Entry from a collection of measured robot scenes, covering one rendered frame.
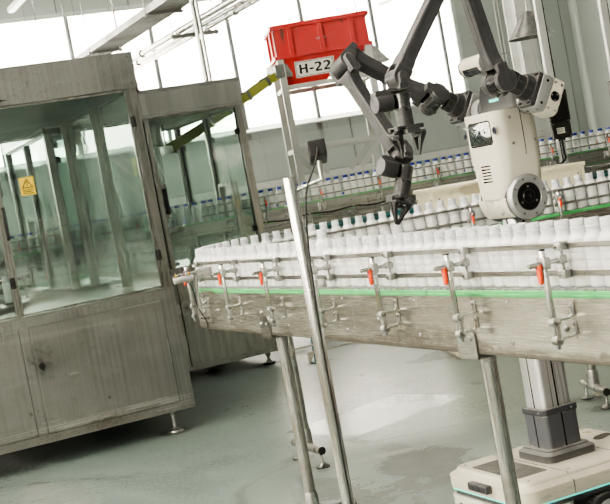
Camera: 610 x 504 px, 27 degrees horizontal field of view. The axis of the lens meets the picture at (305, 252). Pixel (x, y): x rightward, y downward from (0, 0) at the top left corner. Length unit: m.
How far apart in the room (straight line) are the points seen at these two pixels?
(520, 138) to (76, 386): 3.95
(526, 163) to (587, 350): 1.44
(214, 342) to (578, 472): 5.82
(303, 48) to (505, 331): 8.13
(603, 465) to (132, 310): 3.93
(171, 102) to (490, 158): 5.67
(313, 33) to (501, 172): 7.08
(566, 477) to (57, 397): 3.96
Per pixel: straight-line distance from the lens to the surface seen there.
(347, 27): 11.38
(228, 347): 9.90
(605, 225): 2.99
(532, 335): 3.25
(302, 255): 3.31
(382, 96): 3.98
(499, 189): 4.39
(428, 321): 3.70
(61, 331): 7.56
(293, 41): 11.31
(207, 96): 9.92
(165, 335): 7.73
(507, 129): 4.36
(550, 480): 4.32
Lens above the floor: 1.36
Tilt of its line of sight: 3 degrees down
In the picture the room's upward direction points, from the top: 10 degrees counter-clockwise
